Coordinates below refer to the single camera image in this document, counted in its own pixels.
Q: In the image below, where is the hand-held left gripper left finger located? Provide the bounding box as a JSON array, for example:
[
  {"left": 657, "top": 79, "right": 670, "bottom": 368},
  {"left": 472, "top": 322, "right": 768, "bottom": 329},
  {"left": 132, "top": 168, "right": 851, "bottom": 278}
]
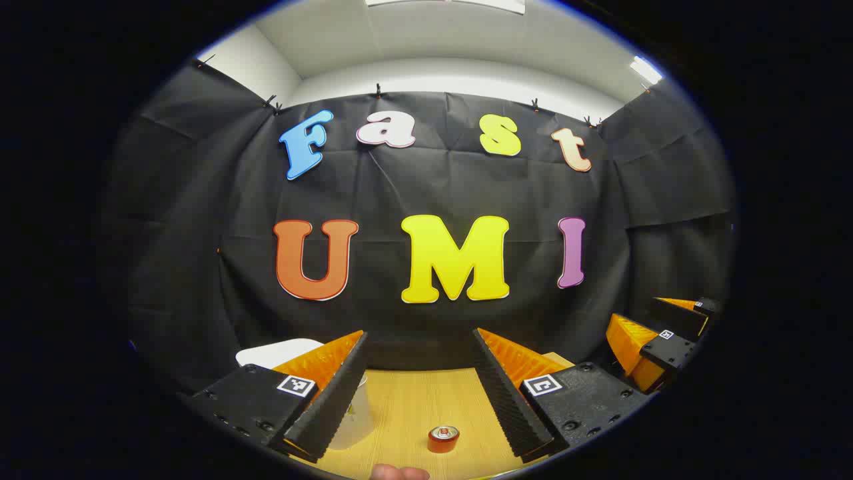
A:
[{"left": 177, "top": 330, "right": 369, "bottom": 464}]

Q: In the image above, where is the white desktop garbage bin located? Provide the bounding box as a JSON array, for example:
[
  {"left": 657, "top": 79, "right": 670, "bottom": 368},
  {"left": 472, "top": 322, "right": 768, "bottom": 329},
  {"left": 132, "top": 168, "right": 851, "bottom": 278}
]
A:
[{"left": 235, "top": 339, "right": 375, "bottom": 451}]

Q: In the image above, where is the row of black cloth clips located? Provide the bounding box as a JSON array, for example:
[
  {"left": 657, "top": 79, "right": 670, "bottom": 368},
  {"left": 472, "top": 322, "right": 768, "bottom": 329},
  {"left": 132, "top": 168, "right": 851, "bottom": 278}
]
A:
[{"left": 197, "top": 55, "right": 650, "bottom": 129}]

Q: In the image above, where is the red pop can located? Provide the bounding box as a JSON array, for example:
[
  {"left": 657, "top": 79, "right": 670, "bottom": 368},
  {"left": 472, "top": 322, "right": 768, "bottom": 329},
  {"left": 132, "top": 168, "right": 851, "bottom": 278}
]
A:
[{"left": 428, "top": 425, "right": 460, "bottom": 454}]

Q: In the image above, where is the black backdrop cloth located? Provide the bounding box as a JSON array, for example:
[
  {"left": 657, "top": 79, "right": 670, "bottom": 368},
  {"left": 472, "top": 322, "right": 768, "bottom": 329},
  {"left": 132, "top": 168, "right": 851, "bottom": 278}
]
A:
[{"left": 100, "top": 59, "right": 737, "bottom": 401}]

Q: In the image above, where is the small ceiling light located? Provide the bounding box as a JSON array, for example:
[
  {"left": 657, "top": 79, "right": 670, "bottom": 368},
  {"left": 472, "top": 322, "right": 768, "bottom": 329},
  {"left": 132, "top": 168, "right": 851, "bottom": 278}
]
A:
[{"left": 630, "top": 55, "right": 664, "bottom": 85}]

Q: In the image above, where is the wooden desktop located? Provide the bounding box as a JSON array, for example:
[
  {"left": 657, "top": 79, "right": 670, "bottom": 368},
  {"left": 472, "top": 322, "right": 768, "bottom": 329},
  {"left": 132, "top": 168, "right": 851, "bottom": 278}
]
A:
[{"left": 290, "top": 352, "right": 575, "bottom": 480}]

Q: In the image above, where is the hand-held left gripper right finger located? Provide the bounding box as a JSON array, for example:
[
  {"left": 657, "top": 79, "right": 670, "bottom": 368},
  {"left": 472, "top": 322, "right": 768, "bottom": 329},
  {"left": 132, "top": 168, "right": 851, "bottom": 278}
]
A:
[{"left": 472, "top": 327, "right": 650, "bottom": 464}]

